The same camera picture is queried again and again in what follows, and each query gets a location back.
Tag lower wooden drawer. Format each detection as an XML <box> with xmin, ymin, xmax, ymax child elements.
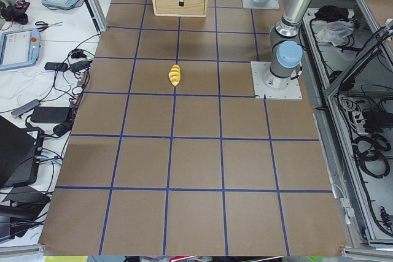
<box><xmin>155</xmin><ymin>0</ymin><xmax>205</xmax><ymax>15</ymax></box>

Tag yellow toy bread roll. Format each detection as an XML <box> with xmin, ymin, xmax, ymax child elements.
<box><xmin>168</xmin><ymin>64</ymin><xmax>181</xmax><ymax>87</ymax></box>

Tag black scissors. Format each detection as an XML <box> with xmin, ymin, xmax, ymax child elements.
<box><xmin>34</xmin><ymin>21</ymin><xmax>63</xmax><ymax>32</ymax></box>

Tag crumpled white cloth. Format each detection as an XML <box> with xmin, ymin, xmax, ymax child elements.
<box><xmin>316</xmin><ymin>20</ymin><xmax>354</xmax><ymax>46</ymax></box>

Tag brown paper table mat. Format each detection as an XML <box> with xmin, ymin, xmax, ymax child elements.
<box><xmin>40</xmin><ymin>0</ymin><xmax>346</xmax><ymax>256</ymax></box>

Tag blue teach pendant near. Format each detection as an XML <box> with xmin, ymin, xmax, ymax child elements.
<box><xmin>1</xmin><ymin>28</ymin><xmax>41</xmax><ymax>71</ymax></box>

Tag black power adapter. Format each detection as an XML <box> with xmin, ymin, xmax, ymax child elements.
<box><xmin>31</xmin><ymin>106</ymin><xmax>70</xmax><ymax>123</ymax></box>

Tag black laptop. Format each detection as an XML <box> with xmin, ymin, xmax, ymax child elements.
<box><xmin>1</xmin><ymin>117</ymin><xmax>44</xmax><ymax>188</ymax></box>

